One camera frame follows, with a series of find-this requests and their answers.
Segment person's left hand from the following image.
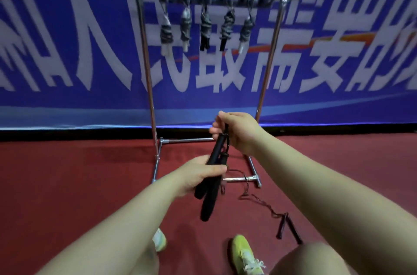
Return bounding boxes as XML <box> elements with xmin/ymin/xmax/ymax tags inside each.
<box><xmin>175</xmin><ymin>154</ymin><xmax>228</xmax><ymax>199</ymax></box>

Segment person's right hand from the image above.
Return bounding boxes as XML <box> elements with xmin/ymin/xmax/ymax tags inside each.
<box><xmin>208</xmin><ymin>110</ymin><xmax>265</xmax><ymax>157</ymax></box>

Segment black-handled jump rope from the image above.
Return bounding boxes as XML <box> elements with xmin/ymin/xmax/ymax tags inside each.
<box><xmin>194</xmin><ymin>123</ymin><xmax>232</xmax><ymax>222</ymax></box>
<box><xmin>199</xmin><ymin>4</ymin><xmax>213</xmax><ymax>52</ymax></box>
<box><xmin>219</xmin><ymin>7</ymin><xmax>236</xmax><ymax>53</ymax></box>

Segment person's right forearm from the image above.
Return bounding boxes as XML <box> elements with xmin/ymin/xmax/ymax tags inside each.
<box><xmin>246</xmin><ymin>132</ymin><xmax>417</xmax><ymax>275</ymax></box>

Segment person's left forearm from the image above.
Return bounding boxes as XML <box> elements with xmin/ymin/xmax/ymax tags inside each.
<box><xmin>35</xmin><ymin>167</ymin><xmax>189</xmax><ymax>275</ymax></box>

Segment person's right yellow-green shoe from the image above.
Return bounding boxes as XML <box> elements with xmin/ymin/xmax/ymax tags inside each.
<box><xmin>231</xmin><ymin>234</ymin><xmax>266</xmax><ymax>275</ymax></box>

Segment person's yellow-green shoe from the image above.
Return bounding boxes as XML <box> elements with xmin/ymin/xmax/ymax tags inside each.
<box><xmin>152</xmin><ymin>227</ymin><xmax>167</xmax><ymax>253</ymax></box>
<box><xmin>231</xmin><ymin>234</ymin><xmax>266</xmax><ymax>275</ymax></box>

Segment person's left yellow-green shoe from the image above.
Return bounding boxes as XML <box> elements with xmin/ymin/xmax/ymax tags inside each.
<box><xmin>152</xmin><ymin>227</ymin><xmax>167</xmax><ymax>253</ymax></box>

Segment silver metal hanging rack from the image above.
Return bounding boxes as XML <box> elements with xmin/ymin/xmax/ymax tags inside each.
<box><xmin>122</xmin><ymin>0</ymin><xmax>301</xmax><ymax>189</ymax></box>

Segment person's left leg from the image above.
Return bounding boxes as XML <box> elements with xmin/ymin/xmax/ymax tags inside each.
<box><xmin>130</xmin><ymin>239</ymin><xmax>161</xmax><ymax>275</ymax></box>

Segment person's leg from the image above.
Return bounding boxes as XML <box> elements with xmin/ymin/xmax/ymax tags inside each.
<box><xmin>270</xmin><ymin>241</ymin><xmax>352</xmax><ymax>275</ymax></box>
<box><xmin>130</xmin><ymin>239</ymin><xmax>161</xmax><ymax>275</ymax></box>

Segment person's right leg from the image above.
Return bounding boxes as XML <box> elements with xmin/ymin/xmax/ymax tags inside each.
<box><xmin>270</xmin><ymin>241</ymin><xmax>352</xmax><ymax>275</ymax></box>

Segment blue banner with white print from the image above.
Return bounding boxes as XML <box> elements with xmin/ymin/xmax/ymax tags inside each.
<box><xmin>0</xmin><ymin>0</ymin><xmax>417</xmax><ymax>131</ymax></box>

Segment dark jump rope with cord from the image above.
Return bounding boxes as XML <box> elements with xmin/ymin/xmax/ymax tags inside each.
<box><xmin>222</xmin><ymin>169</ymin><xmax>304</xmax><ymax>246</ymax></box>

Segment bundled black-handled jump rope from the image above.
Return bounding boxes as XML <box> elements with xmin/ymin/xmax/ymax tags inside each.
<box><xmin>219</xmin><ymin>7</ymin><xmax>236</xmax><ymax>53</ymax></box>
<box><xmin>199</xmin><ymin>4</ymin><xmax>213</xmax><ymax>52</ymax></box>

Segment bundled white-handled jump rope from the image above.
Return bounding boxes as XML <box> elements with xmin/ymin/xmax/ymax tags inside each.
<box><xmin>180</xmin><ymin>4</ymin><xmax>193</xmax><ymax>53</ymax></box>
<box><xmin>159</xmin><ymin>2</ymin><xmax>174</xmax><ymax>56</ymax></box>
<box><xmin>238</xmin><ymin>7</ymin><xmax>255</xmax><ymax>55</ymax></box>

